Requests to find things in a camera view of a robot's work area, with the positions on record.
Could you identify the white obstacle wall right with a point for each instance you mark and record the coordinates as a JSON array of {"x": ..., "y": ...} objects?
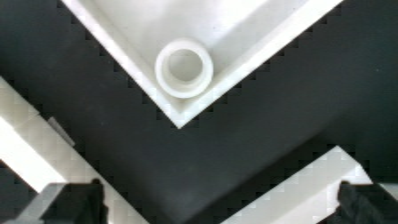
[{"x": 301, "y": 201}]

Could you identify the white obstacle wall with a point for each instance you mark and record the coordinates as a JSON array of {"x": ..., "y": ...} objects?
[
  {"x": 301, "y": 201},
  {"x": 41, "y": 157}
]

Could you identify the white obstacle wall front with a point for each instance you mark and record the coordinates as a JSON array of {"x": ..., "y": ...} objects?
[{"x": 41, "y": 157}]

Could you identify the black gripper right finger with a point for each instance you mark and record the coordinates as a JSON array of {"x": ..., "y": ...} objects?
[{"x": 367, "y": 205}]

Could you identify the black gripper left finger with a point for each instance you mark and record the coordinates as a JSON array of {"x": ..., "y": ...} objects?
[{"x": 68, "y": 204}]

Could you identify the white square tabletop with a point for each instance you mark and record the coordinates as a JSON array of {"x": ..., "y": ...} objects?
[{"x": 191, "y": 43}]

